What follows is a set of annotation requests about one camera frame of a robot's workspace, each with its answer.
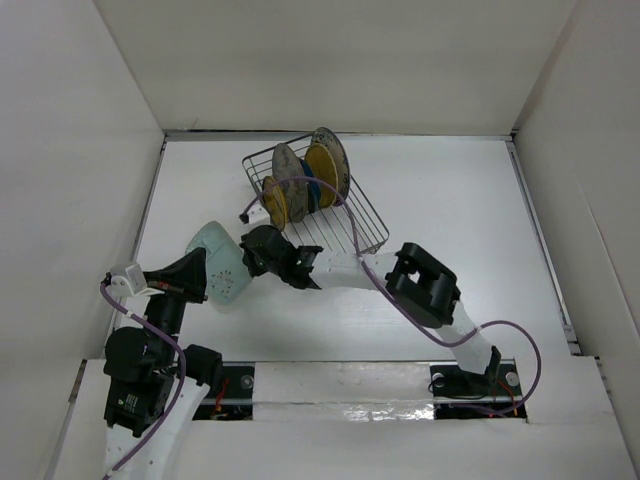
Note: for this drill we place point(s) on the light green rectangular plate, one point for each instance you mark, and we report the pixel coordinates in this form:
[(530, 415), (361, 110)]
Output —
[(227, 275)]

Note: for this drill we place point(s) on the gold and black plate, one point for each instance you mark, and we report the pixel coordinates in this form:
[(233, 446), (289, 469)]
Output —
[(274, 201)]

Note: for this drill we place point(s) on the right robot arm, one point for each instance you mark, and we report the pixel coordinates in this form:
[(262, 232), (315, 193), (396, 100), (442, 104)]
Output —
[(415, 282)]

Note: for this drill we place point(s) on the grey wire dish rack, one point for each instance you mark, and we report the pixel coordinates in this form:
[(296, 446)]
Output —
[(329, 228)]

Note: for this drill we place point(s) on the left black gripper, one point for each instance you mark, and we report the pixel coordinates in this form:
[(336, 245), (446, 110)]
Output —
[(185, 277)]

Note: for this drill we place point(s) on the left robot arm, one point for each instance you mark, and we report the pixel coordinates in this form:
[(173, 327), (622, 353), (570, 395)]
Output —
[(155, 385)]

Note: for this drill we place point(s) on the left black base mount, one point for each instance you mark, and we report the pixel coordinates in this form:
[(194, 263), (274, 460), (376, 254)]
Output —
[(233, 400)]

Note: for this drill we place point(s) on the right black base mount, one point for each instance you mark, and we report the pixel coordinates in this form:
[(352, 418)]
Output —
[(463, 396)]

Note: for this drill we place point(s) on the round bamboo woven plate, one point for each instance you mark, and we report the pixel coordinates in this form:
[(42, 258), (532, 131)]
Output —
[(323, 167)]

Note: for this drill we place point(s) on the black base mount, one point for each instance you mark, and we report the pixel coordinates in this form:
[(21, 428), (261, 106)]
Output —
[(463, 396), (233, 400)]

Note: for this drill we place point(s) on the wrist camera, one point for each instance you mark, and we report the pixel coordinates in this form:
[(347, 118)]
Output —
[(255, 216), (126, 280)]

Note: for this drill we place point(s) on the blue floral round plate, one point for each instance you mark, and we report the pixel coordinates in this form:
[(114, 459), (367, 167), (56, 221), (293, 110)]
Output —
[(330, 140)]

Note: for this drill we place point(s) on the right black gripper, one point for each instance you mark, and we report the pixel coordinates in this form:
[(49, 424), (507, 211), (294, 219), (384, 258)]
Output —
[(254, 267)]

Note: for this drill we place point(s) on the dark blue leaf dish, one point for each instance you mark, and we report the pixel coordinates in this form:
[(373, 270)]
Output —
[(313, 188)]

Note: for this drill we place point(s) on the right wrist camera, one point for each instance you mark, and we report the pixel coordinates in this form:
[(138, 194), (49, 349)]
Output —
[(255, 216)]

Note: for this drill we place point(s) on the grey deer plate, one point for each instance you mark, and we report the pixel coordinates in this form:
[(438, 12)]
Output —
[(286, 167)]

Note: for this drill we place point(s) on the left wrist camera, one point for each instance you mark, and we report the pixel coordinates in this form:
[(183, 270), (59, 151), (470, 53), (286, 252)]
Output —
[(126, 280)]

